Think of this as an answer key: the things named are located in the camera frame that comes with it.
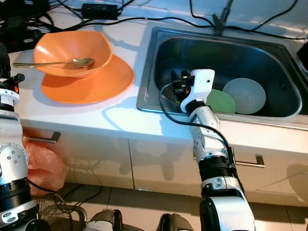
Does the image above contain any orange plate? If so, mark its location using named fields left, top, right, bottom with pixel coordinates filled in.
left=41, top=54, right=135, bottom=105

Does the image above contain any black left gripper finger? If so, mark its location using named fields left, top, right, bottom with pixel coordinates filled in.
left=0, top=42, right=11, bottom=78

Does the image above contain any robot right leg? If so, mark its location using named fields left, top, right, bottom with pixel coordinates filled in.
left=156, top=213, right=195, bottom=231

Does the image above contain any red plastic bag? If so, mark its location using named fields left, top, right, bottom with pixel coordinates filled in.
left=23, top=128, right=68, bottom=195

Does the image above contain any grey bowl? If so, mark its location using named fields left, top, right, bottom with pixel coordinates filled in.
left=223, top=77, right=267, bottom=115

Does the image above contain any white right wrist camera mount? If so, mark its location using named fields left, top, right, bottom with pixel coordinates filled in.
left=180, top=69, right=216, bottom=114

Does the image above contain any gold spoon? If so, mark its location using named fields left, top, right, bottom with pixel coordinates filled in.
left=13, top=58, right=95, bottom=69

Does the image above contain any dark metal faucet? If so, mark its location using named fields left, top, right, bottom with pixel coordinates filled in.
left=212, top=0, right=234, bottom=35

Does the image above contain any green plate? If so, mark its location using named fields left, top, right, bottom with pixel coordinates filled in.
left=206, top=88, right=237, bottom=115

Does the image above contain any white cabinet door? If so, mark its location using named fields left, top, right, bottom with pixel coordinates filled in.
left=128, top=137, right=308, bottom=203
left=24, top=130, right=134, bottom=191

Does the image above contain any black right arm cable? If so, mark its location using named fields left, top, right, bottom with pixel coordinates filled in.
left=158, top=79, right=241, bottom=179

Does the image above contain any black power strip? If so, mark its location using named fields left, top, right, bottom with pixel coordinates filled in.
left=0, top=14, right=44, bottom=51

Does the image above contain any metal floor fan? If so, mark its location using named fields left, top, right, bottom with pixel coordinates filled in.
left=36, top=192, right=77, bottom=231

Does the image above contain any stainless steel sink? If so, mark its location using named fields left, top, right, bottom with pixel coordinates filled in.
left=136, top=26, right=308, bottom=120

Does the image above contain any robot leg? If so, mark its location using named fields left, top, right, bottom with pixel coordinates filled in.
left=84, top=208, right=123, bottom=231
left=156, top=213, right=195, bottom=231

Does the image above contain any black power adapter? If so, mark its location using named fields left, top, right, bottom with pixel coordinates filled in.
left=81, top=3, right=118, bottom=20

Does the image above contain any orange bowl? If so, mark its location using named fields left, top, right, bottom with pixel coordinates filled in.
left=33, top=30, right=113, bottom=78

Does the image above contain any robot left leg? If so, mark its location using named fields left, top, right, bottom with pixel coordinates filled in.
left=84, top=208, right=123, bottom=231

